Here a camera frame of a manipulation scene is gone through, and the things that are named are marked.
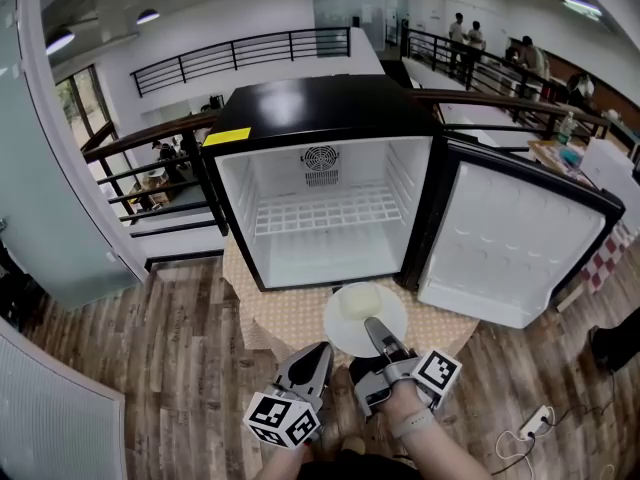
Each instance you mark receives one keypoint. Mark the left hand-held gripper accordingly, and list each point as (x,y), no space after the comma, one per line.
(280,418)

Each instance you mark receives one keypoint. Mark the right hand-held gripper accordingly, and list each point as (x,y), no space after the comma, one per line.
(435,370)

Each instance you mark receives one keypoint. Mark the white round plate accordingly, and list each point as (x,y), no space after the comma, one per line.
(350,335)

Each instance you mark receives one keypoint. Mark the black mini fridge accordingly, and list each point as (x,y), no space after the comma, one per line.
(325,103)

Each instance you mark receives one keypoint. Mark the person's right forearm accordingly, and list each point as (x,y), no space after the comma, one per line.
(440,453)

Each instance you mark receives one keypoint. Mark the person's left forearm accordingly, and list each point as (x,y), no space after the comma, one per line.
(280,465)

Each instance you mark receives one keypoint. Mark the fridge door white inside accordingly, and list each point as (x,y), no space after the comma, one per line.
(500,248)

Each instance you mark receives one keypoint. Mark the round fridge fan vent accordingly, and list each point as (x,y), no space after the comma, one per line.
(320,160)

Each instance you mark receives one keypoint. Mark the beige dotted tablecloth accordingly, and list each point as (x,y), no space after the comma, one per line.
(285,308)

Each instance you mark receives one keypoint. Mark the grey wrist band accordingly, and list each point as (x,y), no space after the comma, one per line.
(412,422)

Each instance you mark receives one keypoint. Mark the person's black clothing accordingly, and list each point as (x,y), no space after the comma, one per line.
(355,468)

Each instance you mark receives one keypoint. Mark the white power strip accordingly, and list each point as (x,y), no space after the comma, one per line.
(537,420)

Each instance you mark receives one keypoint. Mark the red white checkered cloth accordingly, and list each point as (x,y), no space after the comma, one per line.
(607,263)

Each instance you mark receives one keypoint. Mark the black bag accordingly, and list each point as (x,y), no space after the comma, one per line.
(620,340)

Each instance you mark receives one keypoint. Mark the yellow sticker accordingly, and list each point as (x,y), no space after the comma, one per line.
(227,136)

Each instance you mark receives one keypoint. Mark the white ribbed panel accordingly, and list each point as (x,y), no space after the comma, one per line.
(45,408)

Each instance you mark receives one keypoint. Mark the teal small item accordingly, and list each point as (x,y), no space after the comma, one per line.
(571,157)

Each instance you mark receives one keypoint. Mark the wooden topped black railing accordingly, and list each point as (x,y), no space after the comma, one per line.
(150,135)

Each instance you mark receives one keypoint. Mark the clear plastic bottle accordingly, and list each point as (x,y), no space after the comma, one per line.
(566,128)

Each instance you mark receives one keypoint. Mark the white box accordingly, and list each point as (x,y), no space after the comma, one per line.
(610,168)

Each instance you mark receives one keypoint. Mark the black metal balcony railing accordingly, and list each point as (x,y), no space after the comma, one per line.
(234,55)

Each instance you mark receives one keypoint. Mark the frosted glass door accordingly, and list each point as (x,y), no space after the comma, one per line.
(45,193)

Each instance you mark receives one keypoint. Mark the window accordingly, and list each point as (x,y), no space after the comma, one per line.
(82,108)

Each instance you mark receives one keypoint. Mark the round ceiling lamp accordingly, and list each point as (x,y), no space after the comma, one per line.
(60,40)
(148,16)
(582,6)

